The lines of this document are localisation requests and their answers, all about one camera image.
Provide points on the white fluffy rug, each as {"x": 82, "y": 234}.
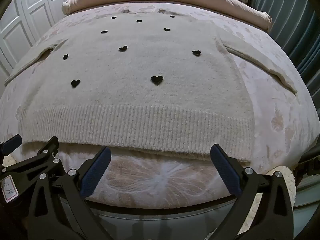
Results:
{"x": 287, "y": 182}

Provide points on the grey bed frame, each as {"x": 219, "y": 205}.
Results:
{"x": 155, "y": 212}

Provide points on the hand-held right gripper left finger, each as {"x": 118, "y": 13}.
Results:
{"x": 96, "y": 172}

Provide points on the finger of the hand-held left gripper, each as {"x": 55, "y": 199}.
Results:
{"x": 12, "y": 143}
{"x": 50, "y": 146}

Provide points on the bed with floral cover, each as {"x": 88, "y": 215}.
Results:
{"x": 275, "y": 110}

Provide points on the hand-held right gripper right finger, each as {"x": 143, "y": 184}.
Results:
{"x": 226, "y": 170}

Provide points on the cream sweater with black hearts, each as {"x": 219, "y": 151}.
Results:
{"x": 140, "y": 100}

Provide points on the white panelled wardrobe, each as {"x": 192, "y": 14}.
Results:
{"x": 32, "y": 12}

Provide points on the teal striped curtain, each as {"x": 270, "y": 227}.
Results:
{"x": 292, "y": 17}

